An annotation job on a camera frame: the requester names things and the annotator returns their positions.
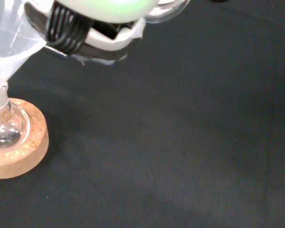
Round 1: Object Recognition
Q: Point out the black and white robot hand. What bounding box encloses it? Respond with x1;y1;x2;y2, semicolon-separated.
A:
46;0;160;54

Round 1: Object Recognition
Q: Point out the clear plastic funnel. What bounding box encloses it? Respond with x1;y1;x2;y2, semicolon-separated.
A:
0;0;48;126

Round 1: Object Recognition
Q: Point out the small round-bottom glass flask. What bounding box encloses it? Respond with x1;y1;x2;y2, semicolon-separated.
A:
0;89;31;149

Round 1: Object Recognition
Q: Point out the black bench cloth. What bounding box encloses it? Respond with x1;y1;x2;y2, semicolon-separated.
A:
0;0;285;228

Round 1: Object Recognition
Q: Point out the cork ring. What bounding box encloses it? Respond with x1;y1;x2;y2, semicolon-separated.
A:
0;98;49;179

